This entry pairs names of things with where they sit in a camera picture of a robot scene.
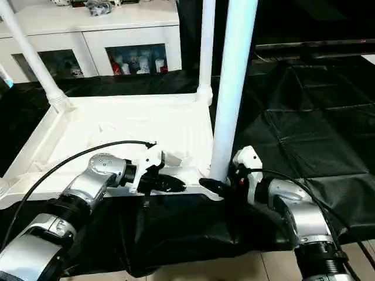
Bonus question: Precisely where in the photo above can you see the black work mat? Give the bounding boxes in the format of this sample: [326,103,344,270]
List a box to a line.
[0,59,375,276]

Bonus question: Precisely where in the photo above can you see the grey crumpled object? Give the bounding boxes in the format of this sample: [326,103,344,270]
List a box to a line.
[85,0,113,16]

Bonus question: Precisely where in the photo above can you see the white upturned plastic table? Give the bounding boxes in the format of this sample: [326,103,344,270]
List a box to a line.
[0,92,226,210]

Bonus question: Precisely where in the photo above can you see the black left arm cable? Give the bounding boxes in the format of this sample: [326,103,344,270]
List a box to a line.
[0,140,156,252]

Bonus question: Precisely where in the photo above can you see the white glass-door cabinet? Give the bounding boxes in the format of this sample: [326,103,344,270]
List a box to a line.
[0,0,182,83]

